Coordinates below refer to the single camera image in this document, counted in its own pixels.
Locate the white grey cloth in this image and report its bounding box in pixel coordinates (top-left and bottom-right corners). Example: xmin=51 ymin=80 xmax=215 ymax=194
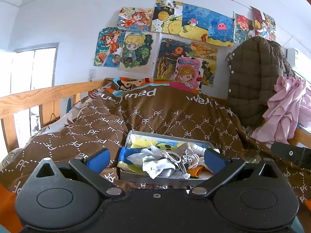
xmin=126 ymin=142 xmax=206 ymax=179

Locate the pink crumpled cloth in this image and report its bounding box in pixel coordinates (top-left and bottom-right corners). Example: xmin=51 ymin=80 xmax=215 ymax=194
xmin=252 ymin=76 xmax=310 ymax=144

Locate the brown PF patterned duvet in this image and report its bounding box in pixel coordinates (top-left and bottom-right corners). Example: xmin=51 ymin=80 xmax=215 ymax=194
xmin=0 ymin=77 xmax=311 ymax=214

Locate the grey box with painted lining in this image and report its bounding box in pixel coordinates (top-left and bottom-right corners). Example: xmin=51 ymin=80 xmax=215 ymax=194
xmin=118 ymin=130 xmax=220 ymax=187

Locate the pink anime girl poster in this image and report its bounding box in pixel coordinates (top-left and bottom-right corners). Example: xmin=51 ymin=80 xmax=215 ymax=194
xmin=173 ymin=56 xmax=204 ymax=91

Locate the olive quilted puffer jacket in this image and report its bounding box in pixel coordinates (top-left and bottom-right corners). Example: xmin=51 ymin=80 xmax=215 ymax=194
xmin=226 ymin=36 xmax=295 ymax=127

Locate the blonde chibi green painting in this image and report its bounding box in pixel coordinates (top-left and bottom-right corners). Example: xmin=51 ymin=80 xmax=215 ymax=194
xmin=119 ymin=31 xmax=158 ymax=75

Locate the orange haired girl painting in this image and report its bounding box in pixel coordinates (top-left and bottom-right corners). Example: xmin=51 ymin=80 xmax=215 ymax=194
xmin=93 ymin=27 xmax=125 ymax=68

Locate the red haired girl painting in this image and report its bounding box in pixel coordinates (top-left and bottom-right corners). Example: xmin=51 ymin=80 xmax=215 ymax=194
xmin=233 ymin=13 xmax=254 ymax=44

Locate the blue yellow seabed painting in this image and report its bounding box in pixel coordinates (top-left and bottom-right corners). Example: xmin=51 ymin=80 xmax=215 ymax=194
xmin=179 ymin=3 xmax=234 ymax=47

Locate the flying girl painting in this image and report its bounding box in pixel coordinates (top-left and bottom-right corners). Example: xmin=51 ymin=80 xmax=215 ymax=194
xmin=116 ymin=7 xmax=154 ymax=32

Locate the black yellow planet painting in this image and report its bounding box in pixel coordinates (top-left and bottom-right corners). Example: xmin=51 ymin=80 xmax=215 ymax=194
xmin=151 ymin=0 xmax=183 ymax=35

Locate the wooden bed rail right side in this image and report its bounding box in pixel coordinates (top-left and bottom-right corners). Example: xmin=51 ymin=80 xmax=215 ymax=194
xmin=288 ymin=128 xmax=311 ymax=149

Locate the rightmost cartoon wall painting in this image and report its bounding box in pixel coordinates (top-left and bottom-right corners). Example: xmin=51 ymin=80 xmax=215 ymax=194
xmin=251 ymin=6 xmax=276 ymax=41

